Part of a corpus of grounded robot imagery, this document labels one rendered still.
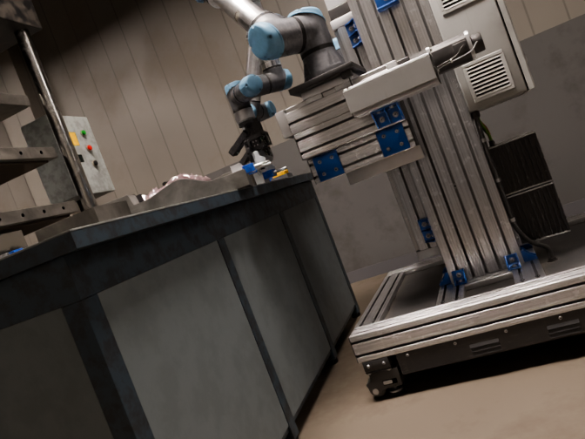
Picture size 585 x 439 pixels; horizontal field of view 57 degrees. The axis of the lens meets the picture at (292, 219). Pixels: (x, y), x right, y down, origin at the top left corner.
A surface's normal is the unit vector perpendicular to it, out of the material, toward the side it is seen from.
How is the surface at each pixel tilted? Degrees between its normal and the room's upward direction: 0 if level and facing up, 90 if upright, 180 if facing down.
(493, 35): 90
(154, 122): 90
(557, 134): 90
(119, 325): 90
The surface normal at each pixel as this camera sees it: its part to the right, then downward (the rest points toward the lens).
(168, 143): -0.32, 0.16
